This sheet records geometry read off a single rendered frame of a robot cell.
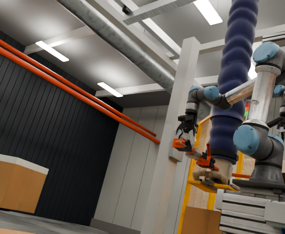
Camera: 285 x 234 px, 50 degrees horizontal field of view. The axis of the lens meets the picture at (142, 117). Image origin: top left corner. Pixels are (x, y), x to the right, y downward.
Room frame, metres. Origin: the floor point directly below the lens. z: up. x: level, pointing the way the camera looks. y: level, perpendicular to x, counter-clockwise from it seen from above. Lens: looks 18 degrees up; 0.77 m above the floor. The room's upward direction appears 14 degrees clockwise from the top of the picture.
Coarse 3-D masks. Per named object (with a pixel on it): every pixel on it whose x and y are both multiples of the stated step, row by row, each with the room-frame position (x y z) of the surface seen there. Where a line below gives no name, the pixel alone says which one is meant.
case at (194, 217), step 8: (192, 208) 2.21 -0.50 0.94; (200, 208) 2.17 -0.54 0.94; (184, 216) 2.26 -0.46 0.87; (192, 216) 2.21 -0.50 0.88; (200, 216) 2.16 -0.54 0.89; (208, 216) 2.11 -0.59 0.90; (216, 216) 2.06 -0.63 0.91; (184, 224) 2.25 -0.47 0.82; (192, 224) 2.20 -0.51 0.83; (200, 224) 2.15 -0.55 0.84; (208, 224) 2.10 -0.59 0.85; (216, 224) 2.06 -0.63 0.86; (184, 232) 2.24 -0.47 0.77; (192, 232) 2.19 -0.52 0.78; (200, 232) 2.14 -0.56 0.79; (208, 232) 2.09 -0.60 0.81; (216, 232) 2.05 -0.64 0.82
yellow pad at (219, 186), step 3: (216, 183) 1.95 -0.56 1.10; (228, 183) 2.00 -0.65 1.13; (216, 186) 1.95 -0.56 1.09; (219, 186) 1.94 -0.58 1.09; (222, 186) 1.93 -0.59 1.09; (225, 186) 1.91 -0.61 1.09; (228, 186) 1.90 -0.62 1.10; (225, 189) 1.98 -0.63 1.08; (228, 189) 1.95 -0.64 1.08; (231, 189) 1.94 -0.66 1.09; (234, 189) 1.99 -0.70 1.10
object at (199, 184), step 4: (188, 180) 2.06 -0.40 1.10; (192, 180) 2.05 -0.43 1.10; (200, 180) 2.11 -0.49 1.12; (192, 184) 2.12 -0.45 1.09; (196, 184) 2.07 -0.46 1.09; (200, 184) 2.03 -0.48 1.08; (204, 184) 2.07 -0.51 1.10; (200, 188) 2.23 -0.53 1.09; (204, 188) 2.18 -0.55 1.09; (208, 188) 2.14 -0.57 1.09; (212, 192) 2.27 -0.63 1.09; (216, 192) 2.27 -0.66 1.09
